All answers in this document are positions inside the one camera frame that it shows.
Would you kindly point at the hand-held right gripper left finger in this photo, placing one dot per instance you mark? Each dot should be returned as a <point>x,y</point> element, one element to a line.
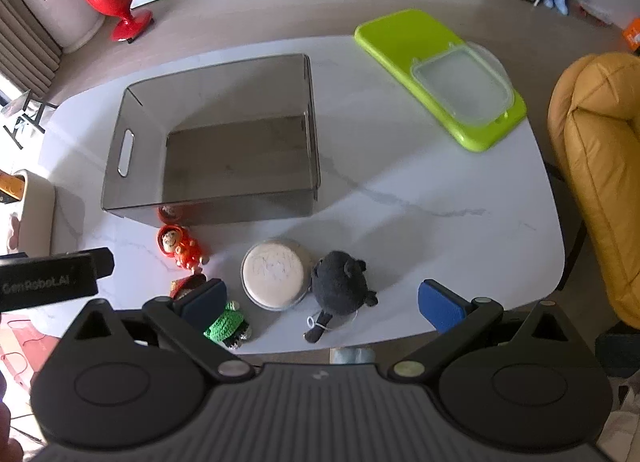
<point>205,303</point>

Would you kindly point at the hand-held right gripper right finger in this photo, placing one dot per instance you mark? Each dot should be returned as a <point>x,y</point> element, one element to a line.
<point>442,311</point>

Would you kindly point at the lime green plastic tray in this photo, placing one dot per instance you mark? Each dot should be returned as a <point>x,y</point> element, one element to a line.
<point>395,41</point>

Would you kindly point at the white marble desktop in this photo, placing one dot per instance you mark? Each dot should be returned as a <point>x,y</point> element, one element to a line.
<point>400,202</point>

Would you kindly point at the small red brown toy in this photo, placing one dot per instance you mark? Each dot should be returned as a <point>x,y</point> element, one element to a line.
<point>185,286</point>

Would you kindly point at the green crochet toy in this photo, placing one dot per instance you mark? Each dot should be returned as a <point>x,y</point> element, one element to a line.
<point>225,331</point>

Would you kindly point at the red doll figurine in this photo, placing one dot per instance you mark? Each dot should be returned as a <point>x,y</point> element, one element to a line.
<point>182,249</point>

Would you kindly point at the red patterned floor mat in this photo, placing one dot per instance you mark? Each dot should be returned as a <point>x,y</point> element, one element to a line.
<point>20,347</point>

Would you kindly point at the white waste bin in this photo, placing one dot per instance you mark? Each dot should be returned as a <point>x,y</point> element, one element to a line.
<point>35,207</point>

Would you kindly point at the round white tin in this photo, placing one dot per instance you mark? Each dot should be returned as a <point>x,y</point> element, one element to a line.
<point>275,272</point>

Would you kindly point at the dark grey plush toy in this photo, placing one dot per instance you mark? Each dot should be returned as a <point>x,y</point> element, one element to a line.
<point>340,282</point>

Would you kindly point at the grey translucent storage bin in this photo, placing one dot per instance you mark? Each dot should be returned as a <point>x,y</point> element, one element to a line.
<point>225,161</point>

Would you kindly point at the black metal stand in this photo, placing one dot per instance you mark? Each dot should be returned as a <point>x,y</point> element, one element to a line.
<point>25,116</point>

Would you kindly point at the mustard yellow cloth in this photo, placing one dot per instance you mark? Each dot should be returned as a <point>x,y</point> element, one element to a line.
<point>600,166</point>

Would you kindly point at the clear plastic container lid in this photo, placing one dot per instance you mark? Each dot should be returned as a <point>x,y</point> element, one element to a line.
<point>460,86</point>

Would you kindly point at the beige pleated curtain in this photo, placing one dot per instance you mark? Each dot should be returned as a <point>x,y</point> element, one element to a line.
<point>25,41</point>

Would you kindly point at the orange box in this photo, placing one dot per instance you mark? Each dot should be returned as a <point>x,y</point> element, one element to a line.
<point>632,34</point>

